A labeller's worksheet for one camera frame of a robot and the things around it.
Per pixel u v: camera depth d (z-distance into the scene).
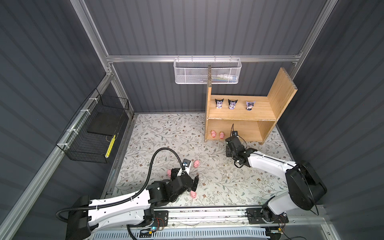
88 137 0.72
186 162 0.65
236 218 0.74
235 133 0.79
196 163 0.91
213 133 0.99
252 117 0.81
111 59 0.89
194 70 0.77
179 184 0.54
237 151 0.69
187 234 0.77
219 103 0.82
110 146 0.69
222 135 0.96
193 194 0.79
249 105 0.81
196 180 0.68
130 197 0.48
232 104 0.81
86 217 0.42
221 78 0.92
